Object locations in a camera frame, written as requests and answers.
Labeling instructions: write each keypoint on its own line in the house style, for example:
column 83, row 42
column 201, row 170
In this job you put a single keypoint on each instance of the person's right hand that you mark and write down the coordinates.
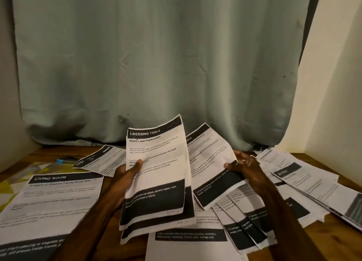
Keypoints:
column 254, row 172

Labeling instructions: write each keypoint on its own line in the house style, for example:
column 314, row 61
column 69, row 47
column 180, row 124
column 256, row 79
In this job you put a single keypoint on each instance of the person's left hand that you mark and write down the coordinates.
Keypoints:
column 119, row 190

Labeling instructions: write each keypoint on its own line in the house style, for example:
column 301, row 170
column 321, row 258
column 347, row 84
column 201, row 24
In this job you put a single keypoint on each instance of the single sheet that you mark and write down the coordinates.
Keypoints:
column 102, row 160

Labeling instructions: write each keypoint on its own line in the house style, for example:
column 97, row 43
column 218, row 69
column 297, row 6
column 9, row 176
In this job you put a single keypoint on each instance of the dressing table paper stack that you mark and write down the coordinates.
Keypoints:
column 164, row 227

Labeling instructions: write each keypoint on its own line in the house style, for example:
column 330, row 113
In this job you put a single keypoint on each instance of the printed papers pile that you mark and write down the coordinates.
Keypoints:
column 317, row 184

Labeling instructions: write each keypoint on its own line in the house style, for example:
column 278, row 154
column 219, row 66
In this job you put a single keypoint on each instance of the yellow patterned folder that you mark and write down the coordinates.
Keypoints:
column 14, row 181

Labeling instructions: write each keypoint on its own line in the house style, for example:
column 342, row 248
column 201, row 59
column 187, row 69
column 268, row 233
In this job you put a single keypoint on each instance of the person's right forearm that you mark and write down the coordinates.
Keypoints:
column 294, row 229

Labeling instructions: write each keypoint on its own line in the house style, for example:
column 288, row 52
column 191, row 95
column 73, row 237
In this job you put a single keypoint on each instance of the person's left forearm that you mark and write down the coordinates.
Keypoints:
column 90, row 235

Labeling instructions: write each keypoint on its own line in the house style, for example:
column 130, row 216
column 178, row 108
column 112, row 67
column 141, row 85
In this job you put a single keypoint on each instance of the blue pen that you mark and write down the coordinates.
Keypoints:
column 69, row 160

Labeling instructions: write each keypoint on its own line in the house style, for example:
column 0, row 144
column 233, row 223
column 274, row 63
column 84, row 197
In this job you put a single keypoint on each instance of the pale green curtain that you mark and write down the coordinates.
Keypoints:
column 164, row 54

